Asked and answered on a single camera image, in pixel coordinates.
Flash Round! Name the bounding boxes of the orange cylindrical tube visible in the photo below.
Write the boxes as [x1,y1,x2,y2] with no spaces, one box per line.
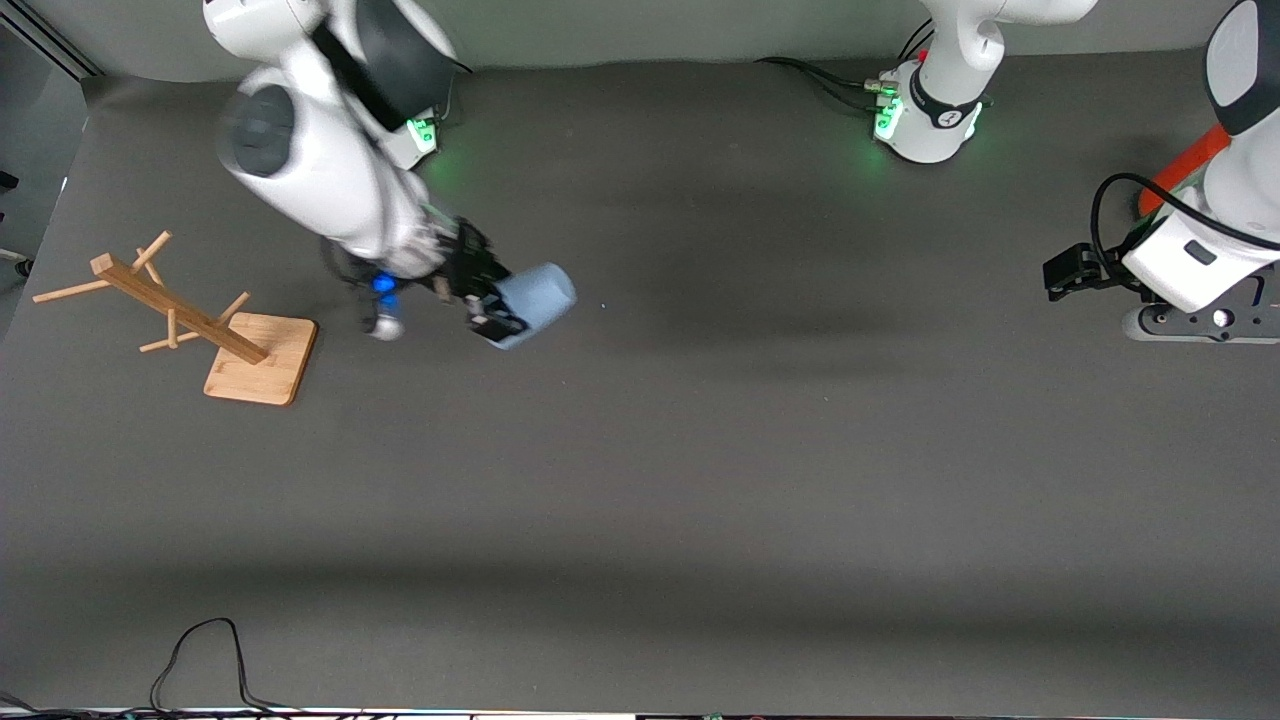
[1139,125,1231,217]

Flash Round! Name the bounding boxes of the dark metal frame rail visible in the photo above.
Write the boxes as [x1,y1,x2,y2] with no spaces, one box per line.
[0,0,103,81]

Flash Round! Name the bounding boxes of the black left arm base cable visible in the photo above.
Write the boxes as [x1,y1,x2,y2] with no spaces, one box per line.
[755,20,936,113]

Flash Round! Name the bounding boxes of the black arm base cable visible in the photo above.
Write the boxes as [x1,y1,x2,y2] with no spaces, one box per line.
[755,20,936,113]
[438,55,473,127]

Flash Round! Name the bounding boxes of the light blue plastic cup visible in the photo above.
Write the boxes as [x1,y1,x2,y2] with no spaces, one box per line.
[488,262,579,351]

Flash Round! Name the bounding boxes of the thin black looped cable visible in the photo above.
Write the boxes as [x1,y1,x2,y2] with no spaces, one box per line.
[150,618,301,716]

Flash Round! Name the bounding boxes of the black right arm base cable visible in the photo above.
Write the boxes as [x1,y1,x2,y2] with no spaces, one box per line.
[438,55,473,127]

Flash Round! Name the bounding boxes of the black cables along table edge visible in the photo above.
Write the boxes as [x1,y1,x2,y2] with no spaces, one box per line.
[0,690,471,720]

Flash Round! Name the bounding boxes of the wooden cup rack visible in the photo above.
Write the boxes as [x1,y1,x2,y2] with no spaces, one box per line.
[32,230,319,406]

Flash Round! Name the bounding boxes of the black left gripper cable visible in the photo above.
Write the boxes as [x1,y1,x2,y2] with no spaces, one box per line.
[1090,173,1280,293]

